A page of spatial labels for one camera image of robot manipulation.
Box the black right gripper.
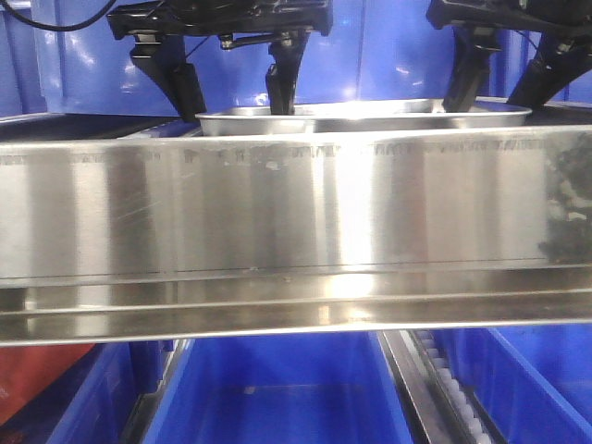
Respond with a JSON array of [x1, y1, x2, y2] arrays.
[[426, 1, 591, 112]]

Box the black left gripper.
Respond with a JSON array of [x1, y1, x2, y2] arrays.
[[107, 1, 333, 122]]

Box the silver metal tray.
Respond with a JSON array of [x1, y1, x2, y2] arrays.
[[197, 98, 532, 137]]

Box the blue crate upper right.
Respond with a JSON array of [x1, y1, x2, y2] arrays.
[[481, 29, 591, 104]]

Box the large blue crate upper middle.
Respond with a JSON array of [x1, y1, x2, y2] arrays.
[[34, 0, 491, 119]]

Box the blue crate upper left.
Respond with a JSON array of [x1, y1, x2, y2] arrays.
[[1, 10, 46, 117]]

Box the blue bin lower right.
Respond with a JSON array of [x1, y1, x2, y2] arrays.
[[432, 324, 591, 443]]

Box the blue bin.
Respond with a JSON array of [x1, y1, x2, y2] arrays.
[[432, 324, 591, 443], [45, 340, 177, 444], [143, 332, 413, 443]]

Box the blue bin lower middle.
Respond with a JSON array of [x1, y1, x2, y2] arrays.
[[143, 332, 413, 443]]

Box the white roller conveyor track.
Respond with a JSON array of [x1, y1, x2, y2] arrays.
[[407, 330, 502, 443]]

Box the blue bin lower left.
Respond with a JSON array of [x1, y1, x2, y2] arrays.
[[45, 340, 177, 444]]

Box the red bin lower left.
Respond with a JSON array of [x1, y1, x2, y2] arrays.
[[1, 343, 94, 425]]

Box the black cable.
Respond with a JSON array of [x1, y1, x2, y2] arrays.
[[3, 0, 119, 32]]

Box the stainless steel shelf front rail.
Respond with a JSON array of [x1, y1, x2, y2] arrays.
[[1, 126, 591, 346]]

